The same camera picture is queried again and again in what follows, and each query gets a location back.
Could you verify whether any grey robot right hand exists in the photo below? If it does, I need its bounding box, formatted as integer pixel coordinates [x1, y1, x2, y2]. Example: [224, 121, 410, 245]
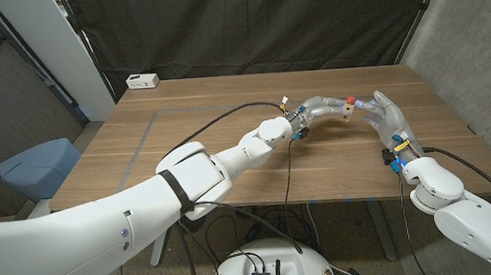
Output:
[354, 87, 425, 165]

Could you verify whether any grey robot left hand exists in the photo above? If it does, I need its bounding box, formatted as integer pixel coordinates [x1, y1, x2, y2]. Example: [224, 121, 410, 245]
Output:
[288, 94, 353, 134]

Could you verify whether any wooden block with holes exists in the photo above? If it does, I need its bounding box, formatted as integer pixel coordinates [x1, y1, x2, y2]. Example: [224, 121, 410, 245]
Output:
[340, 101, 356, 123]

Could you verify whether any grey table leg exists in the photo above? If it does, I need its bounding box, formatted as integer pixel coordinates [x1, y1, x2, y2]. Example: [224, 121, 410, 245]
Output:
[365, 199, 399, 263]
[147, 231, 171, 268]

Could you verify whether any black backdrop curtain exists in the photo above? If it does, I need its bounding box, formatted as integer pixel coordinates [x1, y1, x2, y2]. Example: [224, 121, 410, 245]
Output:
[64, 0, 457, 103]

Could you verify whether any black backdrop stand pole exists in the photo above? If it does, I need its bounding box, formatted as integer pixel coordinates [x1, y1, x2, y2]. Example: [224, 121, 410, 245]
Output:
[56, 0, 119, 107]
[390, 0, 456, 65]

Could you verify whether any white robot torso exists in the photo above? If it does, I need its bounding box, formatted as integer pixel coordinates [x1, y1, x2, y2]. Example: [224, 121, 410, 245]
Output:
[208, 233, 337, 275]

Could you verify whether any round black floor fan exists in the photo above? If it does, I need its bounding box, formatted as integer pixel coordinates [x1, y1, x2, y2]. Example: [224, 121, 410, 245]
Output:
[183, 211, 208, 236]

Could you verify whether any white power strip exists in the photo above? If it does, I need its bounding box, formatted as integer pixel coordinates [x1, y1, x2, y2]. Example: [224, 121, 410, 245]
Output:
[124, 72, 161, 91]

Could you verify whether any blue-grey stool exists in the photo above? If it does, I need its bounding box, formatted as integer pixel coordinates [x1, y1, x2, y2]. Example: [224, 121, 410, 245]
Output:
[0, 136, 85, 206]

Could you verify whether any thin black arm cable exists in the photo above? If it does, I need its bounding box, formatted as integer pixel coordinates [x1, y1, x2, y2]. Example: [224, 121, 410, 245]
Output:
[192, 138, 305, 262]
[397, 170, 432, 275]

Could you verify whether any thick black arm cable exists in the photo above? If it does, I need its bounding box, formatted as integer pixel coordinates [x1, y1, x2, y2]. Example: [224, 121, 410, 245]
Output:
[156, 99, 299, 275]
[421, 142, 491, 224]

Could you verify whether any white floor cable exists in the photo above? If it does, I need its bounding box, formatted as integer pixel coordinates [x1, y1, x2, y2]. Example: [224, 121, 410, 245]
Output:
[304, 201, 322, 249]

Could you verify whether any black floor cable loop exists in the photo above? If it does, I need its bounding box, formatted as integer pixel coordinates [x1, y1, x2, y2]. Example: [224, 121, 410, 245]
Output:
[202, 201, 320, 266]

